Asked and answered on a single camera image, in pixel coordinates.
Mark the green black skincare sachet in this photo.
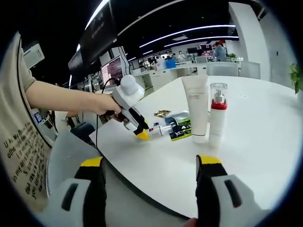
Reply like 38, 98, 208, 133
164, 112, 193, 142

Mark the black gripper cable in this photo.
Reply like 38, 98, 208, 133
95, 77, 119, 149

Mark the person's beige printed shirt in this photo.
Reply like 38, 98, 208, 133
0, 33, 54, 213

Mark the large black hanging display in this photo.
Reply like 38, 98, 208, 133
68, 0, 119, 71

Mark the gold skincare sachet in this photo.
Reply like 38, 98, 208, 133
153, 109, 171, 118

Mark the open laptop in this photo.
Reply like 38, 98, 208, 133
100, 56, 130, 89

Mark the person's left hand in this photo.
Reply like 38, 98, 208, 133
93, 94, 124, 122

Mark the grey mesh office chair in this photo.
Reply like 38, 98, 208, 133
46, 131, 105, 197

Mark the white cabinet row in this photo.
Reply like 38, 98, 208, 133
131, 65, 204, 92

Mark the potted green plant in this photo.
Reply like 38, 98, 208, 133
289, 63, 303, 94

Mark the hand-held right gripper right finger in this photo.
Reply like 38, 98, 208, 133
195, 154, 263, 227

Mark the white mesh chair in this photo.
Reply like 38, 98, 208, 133
241, 61, 261, 79
206, 62, 239, 78

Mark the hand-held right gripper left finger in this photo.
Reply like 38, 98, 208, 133
47, 156, 107, 227

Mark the white skincare tube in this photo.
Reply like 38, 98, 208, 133
181, 75, 209, 144

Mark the ceiling air conditioner unit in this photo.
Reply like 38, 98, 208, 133
22, 42, 45, 69

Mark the long ceiling light strip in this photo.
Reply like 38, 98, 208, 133
139, 25, 236, 48
164, 35, 240, 47
84, 0, 110, 30

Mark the person's right hand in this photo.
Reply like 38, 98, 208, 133
183, 217, 199, 227

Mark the tall red-collared skincare pump bottle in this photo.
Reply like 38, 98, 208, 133
208, 82, 228, 148

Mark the small white skincare pump bottle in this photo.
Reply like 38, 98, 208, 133
148, 122, 172, 140

